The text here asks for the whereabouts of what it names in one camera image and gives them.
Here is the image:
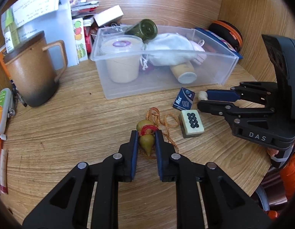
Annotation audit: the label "yellow sunscreen bottle white cap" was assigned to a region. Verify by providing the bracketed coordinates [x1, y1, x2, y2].
[170, 61, 197, 84]

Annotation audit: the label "olive gourd charm orange cord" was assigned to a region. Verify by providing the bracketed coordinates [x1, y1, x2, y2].
[136, 107, 180, 160]

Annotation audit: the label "white drawstring bag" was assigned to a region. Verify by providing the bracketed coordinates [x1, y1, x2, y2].
[140, 33, 197, 70]

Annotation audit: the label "green glass bottle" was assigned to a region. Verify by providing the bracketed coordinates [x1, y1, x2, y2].
[125, 19, 158, 42]

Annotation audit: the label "clear tub cream contents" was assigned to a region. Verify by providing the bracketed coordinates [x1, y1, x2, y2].
[101, 35, 144, 83]

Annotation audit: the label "pink round compact case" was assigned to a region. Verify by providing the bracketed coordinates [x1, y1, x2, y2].
[189, 40, 207, 65]

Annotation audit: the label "red velvet pouch gold top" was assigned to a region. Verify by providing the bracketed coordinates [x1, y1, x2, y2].
[141, 62, 154, 74]

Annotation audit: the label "orange sleeve forearm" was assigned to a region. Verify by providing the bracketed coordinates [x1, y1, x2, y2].
[266, 137, 295, 220]

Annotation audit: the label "left hand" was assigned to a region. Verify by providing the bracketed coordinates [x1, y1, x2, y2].
[267, 148, 279, 157]

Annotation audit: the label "mahjong tile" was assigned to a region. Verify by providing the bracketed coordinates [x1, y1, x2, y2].
[179, 110, 204, 138]

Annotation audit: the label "blue staples box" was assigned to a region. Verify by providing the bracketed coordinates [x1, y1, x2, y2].
[172, 87, 195, 111]

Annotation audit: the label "blue patchwork pouch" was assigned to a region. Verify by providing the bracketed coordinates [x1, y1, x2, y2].
[195, 27, 243, 60]

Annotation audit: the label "black orange zip case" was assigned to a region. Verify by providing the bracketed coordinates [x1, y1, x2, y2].
[208, 20, 243, 52]

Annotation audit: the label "clear plastic storage bin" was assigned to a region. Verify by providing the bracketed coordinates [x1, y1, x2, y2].
[91, 26, 242, 99]

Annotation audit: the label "green orange glue tube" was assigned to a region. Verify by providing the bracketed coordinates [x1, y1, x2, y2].
[0, 88, 15, 155]

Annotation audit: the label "white bowl of beads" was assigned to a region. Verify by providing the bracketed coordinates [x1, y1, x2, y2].
[89, 22, 123, 41]

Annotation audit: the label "white pink rectangular box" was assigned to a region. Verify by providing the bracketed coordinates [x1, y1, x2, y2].
[94, 5, 124, 27]

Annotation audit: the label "brown ceramic mug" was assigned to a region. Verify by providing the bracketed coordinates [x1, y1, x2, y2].
[3, 31, 68, 107]

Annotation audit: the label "fruit sticker sheet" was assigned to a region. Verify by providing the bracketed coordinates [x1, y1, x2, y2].
[72, 18, 88, 62]

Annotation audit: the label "stack of booklets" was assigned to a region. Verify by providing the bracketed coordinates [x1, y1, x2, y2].
[69, 0, 99, 27]

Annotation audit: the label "white file holder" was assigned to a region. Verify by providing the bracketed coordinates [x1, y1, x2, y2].
[0, 0, 79, 67]

